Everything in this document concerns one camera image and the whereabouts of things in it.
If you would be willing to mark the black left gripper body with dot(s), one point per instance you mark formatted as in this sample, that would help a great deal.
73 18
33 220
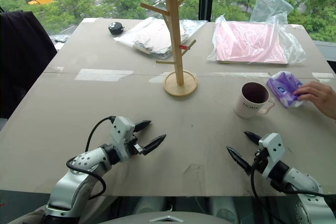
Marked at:
134 148

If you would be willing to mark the clear empty plastic bag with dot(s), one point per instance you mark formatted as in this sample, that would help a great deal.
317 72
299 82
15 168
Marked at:
270 7

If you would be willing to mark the pink cloth in plastic bag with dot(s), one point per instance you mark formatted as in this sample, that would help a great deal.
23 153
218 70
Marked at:
249 41

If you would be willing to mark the person's bare hand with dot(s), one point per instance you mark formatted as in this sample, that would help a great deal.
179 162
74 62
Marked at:
320 95

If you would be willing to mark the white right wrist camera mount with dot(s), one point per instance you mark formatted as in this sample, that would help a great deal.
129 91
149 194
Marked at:
273 148

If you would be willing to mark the small silver plastic packet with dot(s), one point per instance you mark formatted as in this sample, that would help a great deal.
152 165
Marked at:
61 38

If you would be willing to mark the red tape mark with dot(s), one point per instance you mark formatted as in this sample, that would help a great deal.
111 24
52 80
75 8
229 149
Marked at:
183 47

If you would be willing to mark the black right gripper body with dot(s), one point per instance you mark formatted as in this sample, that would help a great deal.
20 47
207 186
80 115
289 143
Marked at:
260 161

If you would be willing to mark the white cloth in plastic bag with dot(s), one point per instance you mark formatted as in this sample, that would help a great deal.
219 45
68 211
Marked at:
152 36

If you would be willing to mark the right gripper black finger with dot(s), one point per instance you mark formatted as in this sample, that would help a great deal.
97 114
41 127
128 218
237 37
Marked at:
252 137
238 159

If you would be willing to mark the wooden mug tree stand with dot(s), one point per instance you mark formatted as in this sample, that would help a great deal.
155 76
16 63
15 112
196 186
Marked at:
175 51

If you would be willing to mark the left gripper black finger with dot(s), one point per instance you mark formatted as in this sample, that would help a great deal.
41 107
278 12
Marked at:
155 143
143 125

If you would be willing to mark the long clear tape strip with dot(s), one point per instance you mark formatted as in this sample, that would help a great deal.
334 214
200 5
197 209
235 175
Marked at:
241 74

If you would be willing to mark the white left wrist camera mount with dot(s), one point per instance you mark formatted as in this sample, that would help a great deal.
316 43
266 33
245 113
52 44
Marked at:
121 132

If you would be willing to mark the dark chair with jacket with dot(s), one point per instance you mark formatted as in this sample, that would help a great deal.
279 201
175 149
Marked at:
23 58

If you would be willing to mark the purple tissue pack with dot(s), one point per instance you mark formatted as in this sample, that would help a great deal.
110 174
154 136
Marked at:
282 85

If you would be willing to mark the short clear tape strip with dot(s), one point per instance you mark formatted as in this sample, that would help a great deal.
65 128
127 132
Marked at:
324 76

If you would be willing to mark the grey robot torso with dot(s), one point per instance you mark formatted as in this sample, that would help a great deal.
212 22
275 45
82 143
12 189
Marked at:
168 217

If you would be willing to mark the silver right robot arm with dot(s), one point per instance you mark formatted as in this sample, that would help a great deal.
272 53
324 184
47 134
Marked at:
304 184

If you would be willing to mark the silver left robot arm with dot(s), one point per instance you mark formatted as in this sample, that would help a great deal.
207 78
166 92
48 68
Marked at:
78 179

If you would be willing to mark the black round paw-print object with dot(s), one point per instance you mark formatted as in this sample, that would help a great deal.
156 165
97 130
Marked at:
115 28

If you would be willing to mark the wide clear tape strip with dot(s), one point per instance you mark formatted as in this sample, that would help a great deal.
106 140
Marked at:
103 75

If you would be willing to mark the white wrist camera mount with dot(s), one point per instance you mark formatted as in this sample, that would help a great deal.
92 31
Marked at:
121 132
273 148

